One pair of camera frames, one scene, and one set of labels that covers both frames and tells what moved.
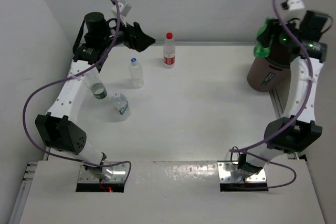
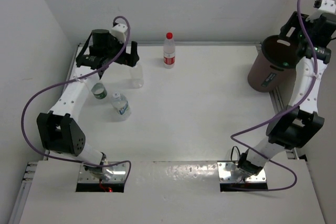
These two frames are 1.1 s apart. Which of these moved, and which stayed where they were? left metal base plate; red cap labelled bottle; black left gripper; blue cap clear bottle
Moved: black left gripper
Stayed: left metal base plate; red cap labelled bottle; blue cap clear bottle
